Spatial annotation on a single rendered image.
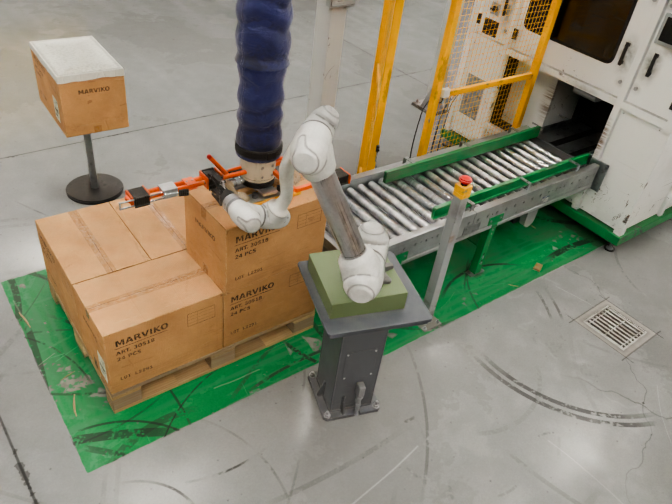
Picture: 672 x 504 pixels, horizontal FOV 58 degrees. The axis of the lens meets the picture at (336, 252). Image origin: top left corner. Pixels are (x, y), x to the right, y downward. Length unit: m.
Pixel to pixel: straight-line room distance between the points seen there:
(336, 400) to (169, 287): 1.01
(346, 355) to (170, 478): 0.98
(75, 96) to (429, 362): 2.67
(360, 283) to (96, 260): 1.47
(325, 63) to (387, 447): 2.47
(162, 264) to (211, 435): 0.89
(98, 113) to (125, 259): 1.26
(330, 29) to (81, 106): 1.64
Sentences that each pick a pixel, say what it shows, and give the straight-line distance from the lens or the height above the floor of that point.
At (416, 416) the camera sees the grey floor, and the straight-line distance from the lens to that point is 3.36.
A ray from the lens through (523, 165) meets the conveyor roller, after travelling 4.66.
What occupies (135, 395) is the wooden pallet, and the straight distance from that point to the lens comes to 3.27.
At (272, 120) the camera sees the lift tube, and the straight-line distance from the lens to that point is 2.80.
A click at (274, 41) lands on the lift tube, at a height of 1.73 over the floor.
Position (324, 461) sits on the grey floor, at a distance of 3.12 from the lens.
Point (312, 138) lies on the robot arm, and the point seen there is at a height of 1.61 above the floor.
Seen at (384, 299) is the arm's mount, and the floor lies 0.82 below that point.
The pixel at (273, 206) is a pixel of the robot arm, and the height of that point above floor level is 1.10.
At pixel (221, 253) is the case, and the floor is 0.78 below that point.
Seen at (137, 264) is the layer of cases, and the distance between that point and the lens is 3.26.
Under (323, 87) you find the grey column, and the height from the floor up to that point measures 0.92.
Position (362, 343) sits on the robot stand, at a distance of 2.93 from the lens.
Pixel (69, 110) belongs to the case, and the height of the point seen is 0.80.
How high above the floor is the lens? 2.60
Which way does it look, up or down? 38 degrees down
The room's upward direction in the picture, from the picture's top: 8 degrees clockwise
